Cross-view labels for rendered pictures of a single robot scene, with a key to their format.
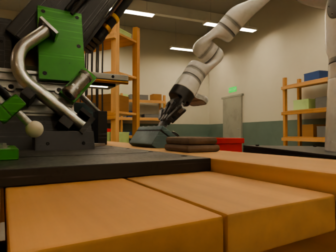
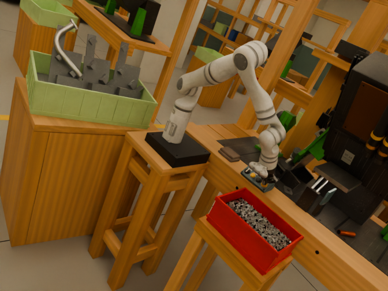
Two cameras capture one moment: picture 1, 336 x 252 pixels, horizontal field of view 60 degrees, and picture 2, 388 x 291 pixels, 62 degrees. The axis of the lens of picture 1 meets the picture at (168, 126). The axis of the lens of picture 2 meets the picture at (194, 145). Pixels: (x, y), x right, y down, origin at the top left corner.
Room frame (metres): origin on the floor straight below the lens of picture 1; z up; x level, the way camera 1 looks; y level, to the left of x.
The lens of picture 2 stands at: (1.92, -0.87, 1.57)
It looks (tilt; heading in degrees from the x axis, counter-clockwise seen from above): 24 degrees down; 155
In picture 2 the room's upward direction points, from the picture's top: 24 degrees clockwise
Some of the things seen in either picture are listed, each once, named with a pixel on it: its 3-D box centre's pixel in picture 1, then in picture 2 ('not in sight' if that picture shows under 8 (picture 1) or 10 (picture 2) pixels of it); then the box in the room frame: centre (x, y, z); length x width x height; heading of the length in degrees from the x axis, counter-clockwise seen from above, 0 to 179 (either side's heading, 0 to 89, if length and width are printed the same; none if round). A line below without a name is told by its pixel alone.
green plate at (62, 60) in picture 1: (59, 47); (324, 144); (0.79, 0.30, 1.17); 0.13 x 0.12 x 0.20; 30
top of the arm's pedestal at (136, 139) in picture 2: not in sight; (167, 150); (0.56, -0.35, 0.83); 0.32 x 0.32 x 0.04; 28
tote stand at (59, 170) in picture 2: not in sight; (74, 160); (0.16, -0.74, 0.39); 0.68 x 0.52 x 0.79; 110
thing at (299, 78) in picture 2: not in sight; (289, 78); (-7.15, 5.59, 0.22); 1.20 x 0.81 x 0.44; 114
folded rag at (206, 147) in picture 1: (191, 143); (229, 154); (0.62, -0.05, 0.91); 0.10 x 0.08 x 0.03; 28
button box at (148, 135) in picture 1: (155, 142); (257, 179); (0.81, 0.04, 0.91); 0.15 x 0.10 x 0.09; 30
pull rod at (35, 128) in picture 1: (25, 120); not in sight; (0.48, 0.23, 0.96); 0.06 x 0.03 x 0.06; 120
